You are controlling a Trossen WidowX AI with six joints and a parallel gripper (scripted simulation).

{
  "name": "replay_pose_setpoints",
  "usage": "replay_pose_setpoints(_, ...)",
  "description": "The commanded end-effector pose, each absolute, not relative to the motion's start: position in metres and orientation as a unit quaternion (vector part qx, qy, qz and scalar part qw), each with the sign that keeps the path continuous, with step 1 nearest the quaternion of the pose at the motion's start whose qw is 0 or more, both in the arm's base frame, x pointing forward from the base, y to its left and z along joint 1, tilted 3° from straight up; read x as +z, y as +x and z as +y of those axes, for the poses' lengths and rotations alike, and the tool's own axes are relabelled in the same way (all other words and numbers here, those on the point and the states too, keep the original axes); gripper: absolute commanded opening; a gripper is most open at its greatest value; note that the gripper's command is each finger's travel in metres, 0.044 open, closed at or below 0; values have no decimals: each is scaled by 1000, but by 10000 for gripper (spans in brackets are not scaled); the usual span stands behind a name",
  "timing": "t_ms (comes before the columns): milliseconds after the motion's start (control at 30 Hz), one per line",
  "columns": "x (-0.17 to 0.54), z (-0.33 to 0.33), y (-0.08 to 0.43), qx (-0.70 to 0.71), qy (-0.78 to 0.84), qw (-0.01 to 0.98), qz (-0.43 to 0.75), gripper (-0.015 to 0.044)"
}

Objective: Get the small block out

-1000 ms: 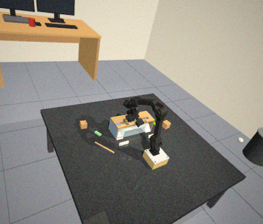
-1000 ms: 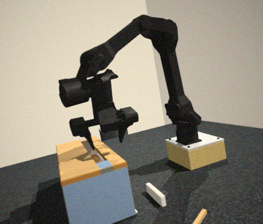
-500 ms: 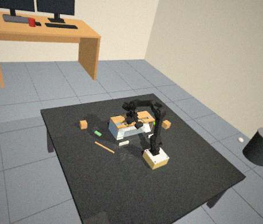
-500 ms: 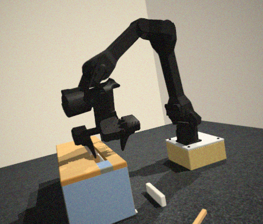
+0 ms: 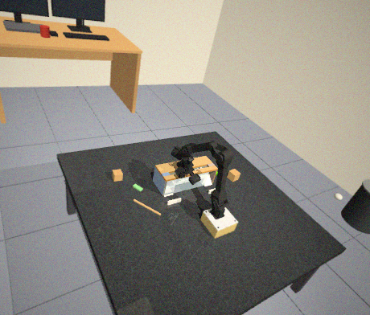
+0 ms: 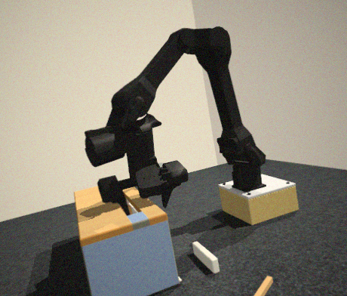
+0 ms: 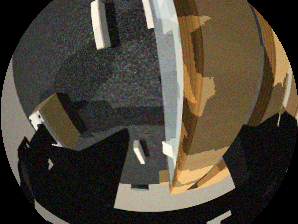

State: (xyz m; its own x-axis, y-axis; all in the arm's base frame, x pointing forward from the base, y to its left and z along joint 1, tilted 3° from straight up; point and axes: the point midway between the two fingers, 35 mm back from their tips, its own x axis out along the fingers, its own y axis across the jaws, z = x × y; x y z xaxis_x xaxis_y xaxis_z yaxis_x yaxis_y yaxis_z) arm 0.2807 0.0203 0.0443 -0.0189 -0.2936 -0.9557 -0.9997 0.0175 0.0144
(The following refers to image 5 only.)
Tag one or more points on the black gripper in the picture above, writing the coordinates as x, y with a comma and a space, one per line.
194, 178

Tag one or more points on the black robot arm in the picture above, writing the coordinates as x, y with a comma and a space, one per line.
223, 160

